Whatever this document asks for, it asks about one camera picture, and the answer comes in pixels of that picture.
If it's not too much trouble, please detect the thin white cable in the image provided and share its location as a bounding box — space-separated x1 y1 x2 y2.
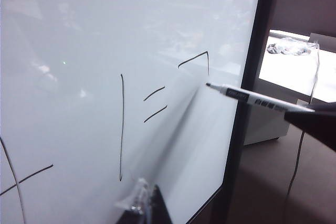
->
285 49 321 200

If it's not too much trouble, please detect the white cabinet box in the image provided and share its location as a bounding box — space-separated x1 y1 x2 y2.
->
243 97 290 146

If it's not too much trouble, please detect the white marker pen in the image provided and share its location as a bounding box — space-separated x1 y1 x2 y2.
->
205 82 316 116

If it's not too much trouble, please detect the white table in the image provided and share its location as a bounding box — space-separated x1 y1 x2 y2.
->
258 29 336 103

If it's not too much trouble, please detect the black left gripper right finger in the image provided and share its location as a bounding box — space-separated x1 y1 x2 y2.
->
148 184 172 224

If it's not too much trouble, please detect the grey flat panel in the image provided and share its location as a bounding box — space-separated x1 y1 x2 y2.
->
309 31 336 51

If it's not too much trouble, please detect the crumpled clear plastic bag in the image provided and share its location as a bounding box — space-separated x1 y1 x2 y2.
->
266 37 320 57

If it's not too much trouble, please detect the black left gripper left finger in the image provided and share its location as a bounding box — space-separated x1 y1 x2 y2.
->
113 177 152 224

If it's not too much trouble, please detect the white whiteboard with black frame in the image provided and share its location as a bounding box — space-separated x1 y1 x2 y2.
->
0 0 265 224

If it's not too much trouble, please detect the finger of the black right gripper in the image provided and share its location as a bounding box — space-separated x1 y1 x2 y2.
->
284 109 336 154
305 102 336 111

